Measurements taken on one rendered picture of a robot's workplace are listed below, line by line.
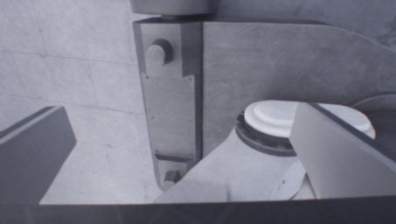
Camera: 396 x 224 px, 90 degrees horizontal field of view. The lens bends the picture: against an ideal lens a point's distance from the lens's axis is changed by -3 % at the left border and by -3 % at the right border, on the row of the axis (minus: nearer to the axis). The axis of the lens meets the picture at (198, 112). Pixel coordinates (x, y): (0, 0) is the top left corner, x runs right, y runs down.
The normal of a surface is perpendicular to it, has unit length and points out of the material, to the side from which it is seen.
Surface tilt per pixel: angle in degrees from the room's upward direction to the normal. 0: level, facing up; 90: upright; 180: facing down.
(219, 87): 0
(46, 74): 0
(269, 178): 90
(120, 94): 0
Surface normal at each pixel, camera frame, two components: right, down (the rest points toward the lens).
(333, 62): -0.18, 0.48
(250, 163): 0.00, -0.87
